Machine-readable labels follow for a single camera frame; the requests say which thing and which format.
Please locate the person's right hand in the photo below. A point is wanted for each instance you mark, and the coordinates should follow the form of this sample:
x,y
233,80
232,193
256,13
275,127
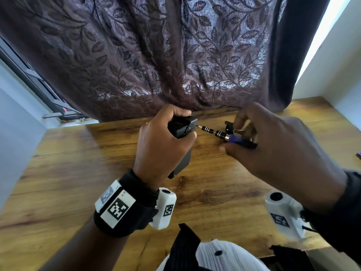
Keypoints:
x,y
284,155

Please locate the person's left hand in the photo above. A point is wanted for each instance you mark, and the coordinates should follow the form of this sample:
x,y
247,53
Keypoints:
x,y
156,146

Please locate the person's left thumb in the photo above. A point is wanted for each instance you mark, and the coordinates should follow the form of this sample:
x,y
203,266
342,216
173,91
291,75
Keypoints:
x,y
189,143

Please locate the person's right thumb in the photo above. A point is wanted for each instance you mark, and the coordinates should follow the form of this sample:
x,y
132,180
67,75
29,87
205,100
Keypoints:
x,y
237,155

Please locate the black box device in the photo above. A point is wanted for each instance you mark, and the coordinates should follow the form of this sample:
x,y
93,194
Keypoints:
x,y
182,126

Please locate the person's left forearm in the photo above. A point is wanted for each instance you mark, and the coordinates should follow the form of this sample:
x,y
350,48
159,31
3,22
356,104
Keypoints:
x,y
90,248

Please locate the person's right forearm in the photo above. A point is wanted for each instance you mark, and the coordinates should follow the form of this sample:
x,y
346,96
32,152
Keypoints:
x,y
338,214

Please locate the small black clip part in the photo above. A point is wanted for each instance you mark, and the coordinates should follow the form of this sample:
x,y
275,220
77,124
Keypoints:
x,y
228,126

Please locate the purple leaf patterned curtain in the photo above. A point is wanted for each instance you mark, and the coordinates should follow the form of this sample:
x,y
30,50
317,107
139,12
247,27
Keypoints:
x,y
158,50

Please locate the white shirt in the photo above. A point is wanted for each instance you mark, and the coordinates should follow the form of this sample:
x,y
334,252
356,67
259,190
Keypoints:
x,y
225,258

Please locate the black cloth item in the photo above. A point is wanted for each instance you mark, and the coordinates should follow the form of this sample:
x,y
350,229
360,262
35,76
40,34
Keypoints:
x,y
290,259

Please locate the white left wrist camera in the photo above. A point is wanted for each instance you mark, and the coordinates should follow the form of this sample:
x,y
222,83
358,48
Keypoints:
x,y
165,207

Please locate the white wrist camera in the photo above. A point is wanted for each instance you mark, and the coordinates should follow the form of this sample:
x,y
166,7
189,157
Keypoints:
x,y
284,213
165,207

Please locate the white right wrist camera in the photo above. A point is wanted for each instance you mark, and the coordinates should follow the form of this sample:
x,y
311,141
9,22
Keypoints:
x,y
284,213

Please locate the black window frame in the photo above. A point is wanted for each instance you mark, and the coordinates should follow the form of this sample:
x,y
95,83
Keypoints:
x,y
42,90

